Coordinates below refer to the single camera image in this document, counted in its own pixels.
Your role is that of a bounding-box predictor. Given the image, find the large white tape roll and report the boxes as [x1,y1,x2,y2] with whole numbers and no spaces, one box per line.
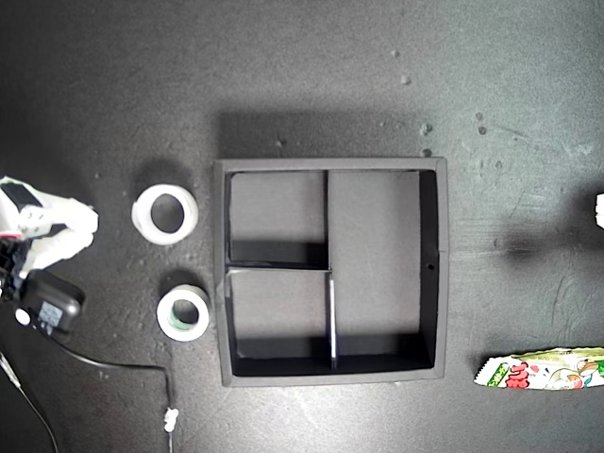
[131,184,199,245]

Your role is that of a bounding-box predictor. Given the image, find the white tape roll green core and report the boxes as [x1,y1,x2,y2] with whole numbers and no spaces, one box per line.
[156,282,210,343]

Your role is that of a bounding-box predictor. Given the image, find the black camera cable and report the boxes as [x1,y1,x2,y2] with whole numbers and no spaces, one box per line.
[55,329,175,411]

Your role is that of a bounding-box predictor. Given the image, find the thin white cable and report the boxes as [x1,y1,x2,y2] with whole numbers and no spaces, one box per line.
[0,351,60,453]

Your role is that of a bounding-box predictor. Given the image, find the black tray with wells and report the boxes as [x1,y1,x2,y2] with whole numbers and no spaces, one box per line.
[211,157,448,389]

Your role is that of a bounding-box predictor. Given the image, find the snack bar printed wrapper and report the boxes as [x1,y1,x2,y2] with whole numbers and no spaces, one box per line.
[473,347,604,392]

